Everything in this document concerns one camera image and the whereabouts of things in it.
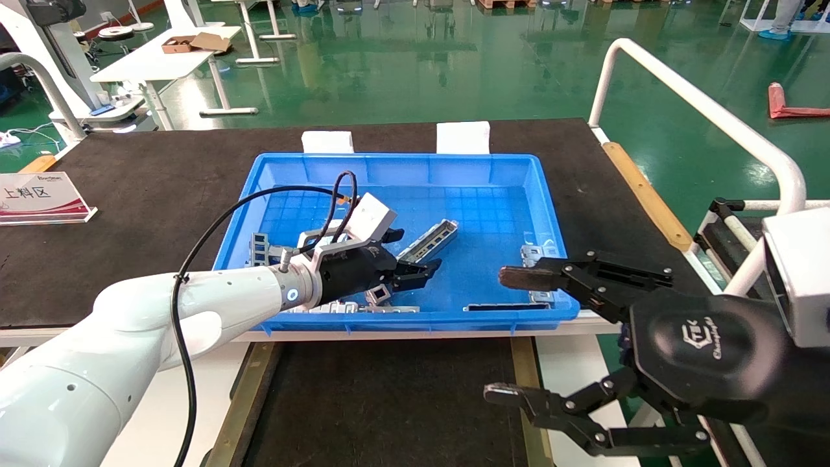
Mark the large white foam block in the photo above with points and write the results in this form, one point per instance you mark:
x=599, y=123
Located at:
x=463, y=137

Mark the person with blue shoe covers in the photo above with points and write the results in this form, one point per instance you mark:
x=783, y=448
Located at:
x=786, y=13

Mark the red white sign placard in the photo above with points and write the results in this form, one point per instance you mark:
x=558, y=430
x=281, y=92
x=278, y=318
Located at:
x=39, y=194

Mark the grey slotted metal rail part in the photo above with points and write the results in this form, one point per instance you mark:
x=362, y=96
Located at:
x=434, y=235

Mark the red floor object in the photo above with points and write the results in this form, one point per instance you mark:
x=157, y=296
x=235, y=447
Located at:
x=778, y=107

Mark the grey curved handrail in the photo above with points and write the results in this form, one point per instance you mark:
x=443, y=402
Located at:
x=65, y=110

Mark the brass rail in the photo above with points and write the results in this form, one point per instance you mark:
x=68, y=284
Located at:
x=243, y=402
x=522, y=363

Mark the white floor frame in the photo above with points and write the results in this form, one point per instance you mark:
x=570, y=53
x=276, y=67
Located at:
x=752, y=26

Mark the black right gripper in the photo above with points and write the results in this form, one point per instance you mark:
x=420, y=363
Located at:
x=707, y=350

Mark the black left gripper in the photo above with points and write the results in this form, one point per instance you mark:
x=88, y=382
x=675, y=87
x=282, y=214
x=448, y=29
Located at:
x=353, y=272

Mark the white table leg frame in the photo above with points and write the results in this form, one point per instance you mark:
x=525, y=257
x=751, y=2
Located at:
x=258, y=61

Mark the black table mat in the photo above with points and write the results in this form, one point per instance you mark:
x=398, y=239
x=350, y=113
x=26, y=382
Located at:
x=162, y=194

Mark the white curved handrail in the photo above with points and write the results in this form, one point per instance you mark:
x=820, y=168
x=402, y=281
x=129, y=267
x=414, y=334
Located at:
x=713, y=104

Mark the long wooden strip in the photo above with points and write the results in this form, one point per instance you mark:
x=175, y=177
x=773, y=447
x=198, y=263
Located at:
x=648, y=194

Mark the white robot base platform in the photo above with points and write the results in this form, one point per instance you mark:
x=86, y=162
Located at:
x=123, y=110

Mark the round white stand base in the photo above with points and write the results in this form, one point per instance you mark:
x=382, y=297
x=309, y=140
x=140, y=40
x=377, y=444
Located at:
x=142, y=26

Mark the black flat container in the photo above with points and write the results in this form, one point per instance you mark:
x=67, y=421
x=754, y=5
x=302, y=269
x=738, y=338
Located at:
x=454, y=389

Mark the dark thin metal strip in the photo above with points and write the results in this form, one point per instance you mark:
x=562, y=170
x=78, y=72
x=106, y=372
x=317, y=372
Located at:
x=506, y=307

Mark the small white foam block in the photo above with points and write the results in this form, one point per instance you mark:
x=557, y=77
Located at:
x=327, y=143

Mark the short wooden strip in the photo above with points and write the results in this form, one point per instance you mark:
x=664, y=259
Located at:
x=39, y=164

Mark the metal rail with square holes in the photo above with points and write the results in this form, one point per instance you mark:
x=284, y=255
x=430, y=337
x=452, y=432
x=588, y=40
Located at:
x=379, y=296

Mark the long thin metal strip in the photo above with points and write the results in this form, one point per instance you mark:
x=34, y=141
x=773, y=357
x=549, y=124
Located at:
x=395, y=309

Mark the silver camera mount bracket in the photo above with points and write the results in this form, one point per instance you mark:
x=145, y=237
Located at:
x=324, y=253

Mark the white power strip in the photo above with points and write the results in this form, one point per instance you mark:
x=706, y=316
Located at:
x=8, y=139

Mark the white table frame edge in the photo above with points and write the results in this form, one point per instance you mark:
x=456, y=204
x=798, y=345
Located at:
x=421, y=335

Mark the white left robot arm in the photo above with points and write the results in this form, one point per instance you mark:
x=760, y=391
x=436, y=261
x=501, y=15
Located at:
x=130, y=324

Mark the round stool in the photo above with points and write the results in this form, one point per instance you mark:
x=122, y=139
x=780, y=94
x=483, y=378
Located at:
x=115, y=31

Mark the upright grey metal bracket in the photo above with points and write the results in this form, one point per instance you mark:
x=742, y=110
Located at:
x=260, y=246

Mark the wooden pallet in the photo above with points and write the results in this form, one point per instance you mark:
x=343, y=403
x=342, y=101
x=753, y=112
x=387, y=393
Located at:
x=506, y=4

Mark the white tube brace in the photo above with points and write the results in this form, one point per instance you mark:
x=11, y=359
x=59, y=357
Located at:
x=755, y=266

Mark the silver bent metal bracket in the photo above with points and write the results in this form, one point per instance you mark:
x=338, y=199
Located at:
x=535, y=254

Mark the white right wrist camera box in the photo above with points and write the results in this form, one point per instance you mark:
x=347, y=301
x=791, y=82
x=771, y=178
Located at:
x=801, y=279

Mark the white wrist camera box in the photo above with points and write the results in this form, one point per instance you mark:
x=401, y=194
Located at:
x=801, y=279
x=373, y=217

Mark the white machine column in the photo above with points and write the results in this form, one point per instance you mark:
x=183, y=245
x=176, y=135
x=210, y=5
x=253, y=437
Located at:
x=45, y=52

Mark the blue plastic bin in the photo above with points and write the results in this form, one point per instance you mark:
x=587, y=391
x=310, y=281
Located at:
x=454, y=194

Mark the open cardboard box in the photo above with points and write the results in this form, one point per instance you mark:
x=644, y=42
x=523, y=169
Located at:
x=207, y=42

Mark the white office table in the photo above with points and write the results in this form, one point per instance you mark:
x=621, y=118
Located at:
x=162, y=61

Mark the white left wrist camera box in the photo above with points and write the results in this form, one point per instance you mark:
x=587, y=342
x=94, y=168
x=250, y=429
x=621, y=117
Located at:
x=373, y=217

